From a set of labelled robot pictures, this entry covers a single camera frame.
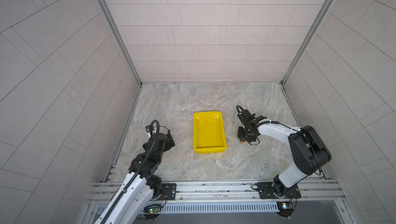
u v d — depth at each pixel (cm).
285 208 68
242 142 86
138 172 49
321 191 72
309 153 45
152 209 65
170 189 71
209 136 90
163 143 60
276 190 66
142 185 50
